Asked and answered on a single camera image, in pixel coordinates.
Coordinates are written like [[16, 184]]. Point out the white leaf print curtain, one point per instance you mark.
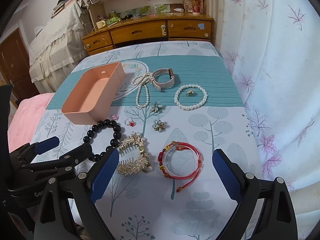
[[271, 50]]

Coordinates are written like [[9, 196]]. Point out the pink plastic tray box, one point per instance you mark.
[[91, 98]]

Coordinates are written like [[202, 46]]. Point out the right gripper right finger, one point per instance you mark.
[[277, 219]]

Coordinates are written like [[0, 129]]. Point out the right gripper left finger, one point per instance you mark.
[[55, 219]]

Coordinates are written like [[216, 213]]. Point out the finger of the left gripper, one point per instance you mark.
[[27, 152], [52, 167]]

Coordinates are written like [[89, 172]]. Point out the tree print bed sheet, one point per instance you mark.
[[182, 197]]

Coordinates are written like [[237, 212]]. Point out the cream mug on desk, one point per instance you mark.
[[101, 24]]

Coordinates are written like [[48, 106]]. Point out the pink smart watch band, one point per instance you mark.
[[162, 79]]

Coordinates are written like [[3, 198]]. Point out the pink blanket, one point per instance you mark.
[[26, 119]]

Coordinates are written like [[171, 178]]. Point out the wooden desk with drawers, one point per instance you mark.
[[137, 21]]

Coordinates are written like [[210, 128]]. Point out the brown wooden door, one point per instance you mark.
[[15, 66]]

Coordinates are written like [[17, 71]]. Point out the white lace covered furniture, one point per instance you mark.
[[58, 48]]

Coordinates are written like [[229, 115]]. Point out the teal striped cloth mat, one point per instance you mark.
[[207, 71]]

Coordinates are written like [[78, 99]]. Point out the red patterned paper cup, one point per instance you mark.
[[197, 6]]

